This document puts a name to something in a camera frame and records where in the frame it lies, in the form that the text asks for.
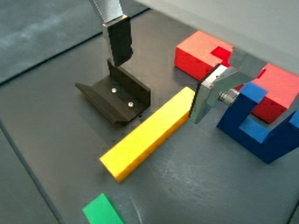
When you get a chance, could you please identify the yellow long block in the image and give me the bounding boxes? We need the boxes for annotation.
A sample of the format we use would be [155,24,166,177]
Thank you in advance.
[99,87,194,182]

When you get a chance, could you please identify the blue U-shaped block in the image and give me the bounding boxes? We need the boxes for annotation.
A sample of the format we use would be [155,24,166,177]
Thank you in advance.
[218,82,299,164]

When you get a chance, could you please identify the wrist-2 gripper left finger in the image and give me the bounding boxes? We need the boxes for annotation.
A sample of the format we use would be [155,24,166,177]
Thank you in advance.
[90,0,134,67]

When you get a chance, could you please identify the wrist-2 gripper right finger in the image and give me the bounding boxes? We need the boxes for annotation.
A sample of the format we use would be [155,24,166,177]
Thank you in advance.
[190,48,266,123]

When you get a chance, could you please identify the black U-shaped bracket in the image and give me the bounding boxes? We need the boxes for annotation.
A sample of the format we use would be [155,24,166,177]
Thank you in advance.
[75,60,151,125]

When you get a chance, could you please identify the red board with cutouts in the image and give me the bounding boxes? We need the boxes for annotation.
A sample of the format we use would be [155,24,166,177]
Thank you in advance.
[174,31,299,123]

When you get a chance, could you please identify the green block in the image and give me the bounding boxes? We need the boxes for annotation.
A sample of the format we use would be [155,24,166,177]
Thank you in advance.
[83,193,126,224]

